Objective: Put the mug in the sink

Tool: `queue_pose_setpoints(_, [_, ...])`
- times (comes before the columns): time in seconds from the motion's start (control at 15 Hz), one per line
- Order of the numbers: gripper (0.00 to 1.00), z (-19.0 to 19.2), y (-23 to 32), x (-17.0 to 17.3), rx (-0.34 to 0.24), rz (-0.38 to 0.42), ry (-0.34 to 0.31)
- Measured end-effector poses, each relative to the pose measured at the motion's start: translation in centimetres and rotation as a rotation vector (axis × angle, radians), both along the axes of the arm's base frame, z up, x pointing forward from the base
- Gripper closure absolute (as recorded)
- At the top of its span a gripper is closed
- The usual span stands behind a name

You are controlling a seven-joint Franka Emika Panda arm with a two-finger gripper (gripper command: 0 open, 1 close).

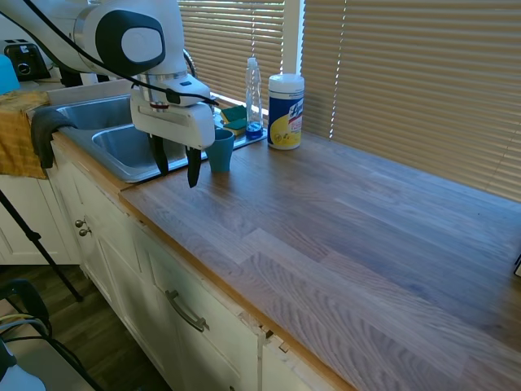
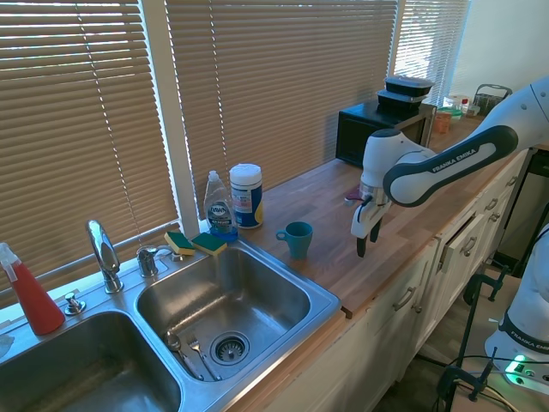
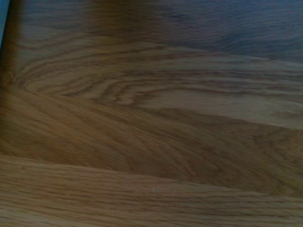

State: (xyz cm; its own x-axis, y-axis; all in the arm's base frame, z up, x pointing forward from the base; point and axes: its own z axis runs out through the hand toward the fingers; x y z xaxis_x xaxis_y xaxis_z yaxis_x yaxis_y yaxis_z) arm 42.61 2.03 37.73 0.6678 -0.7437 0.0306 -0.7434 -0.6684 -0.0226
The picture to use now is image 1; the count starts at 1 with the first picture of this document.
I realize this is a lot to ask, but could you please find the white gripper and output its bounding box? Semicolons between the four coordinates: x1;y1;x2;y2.
129;86;216;189

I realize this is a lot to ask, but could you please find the teal plastic cup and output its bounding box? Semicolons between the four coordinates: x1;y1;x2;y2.
204;129;236;174

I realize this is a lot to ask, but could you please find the stainless steel double sink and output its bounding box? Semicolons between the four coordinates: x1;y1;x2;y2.
47;93;269;184

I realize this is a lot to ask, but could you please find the dark curved sink faucet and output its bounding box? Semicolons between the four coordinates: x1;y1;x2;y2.
182;48;199;81

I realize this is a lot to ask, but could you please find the green yellow sponge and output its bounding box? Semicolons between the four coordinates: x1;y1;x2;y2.
223;120;248;138
220;104;248;124

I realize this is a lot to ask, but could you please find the clear dish soap bottle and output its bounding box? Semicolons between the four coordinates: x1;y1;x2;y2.
244;57;265;142

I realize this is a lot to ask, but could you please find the white base cabinet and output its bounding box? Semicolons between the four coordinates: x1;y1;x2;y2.
0;140;353;391

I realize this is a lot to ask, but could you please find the Lysol wipes canister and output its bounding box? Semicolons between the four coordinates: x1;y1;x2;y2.
267;72;306;151

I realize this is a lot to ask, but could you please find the narrow tan window blind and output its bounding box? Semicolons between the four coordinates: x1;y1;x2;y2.
177;0;287;112

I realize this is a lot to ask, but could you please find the gray dish cloth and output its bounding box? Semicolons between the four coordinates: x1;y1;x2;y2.
30;106;79;170

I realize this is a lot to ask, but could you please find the black tripod leg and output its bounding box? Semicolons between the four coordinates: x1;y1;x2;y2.
0;189;85;303

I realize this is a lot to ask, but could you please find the yellow patterned towel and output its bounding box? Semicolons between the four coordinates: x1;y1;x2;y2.
0;90;53;180

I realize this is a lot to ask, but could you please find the black toaster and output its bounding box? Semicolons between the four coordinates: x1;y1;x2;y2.
2;38;52;81

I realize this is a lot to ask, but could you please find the light blue plastic container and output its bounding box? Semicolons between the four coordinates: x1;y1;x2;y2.
0;55;21;97

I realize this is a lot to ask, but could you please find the wide tan window blind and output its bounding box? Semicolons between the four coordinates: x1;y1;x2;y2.
302;0;521;204

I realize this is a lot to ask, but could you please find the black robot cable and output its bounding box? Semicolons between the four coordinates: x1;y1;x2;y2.
22;0;221;108

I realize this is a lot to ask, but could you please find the metal bar drawer handle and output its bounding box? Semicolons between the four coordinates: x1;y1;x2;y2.
164;289;211;333

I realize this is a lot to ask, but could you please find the white window frame post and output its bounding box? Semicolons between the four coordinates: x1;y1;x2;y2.
282;0;307;77

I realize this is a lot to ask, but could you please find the black stand frame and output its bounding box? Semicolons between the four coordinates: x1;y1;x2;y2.
0;279;103;391

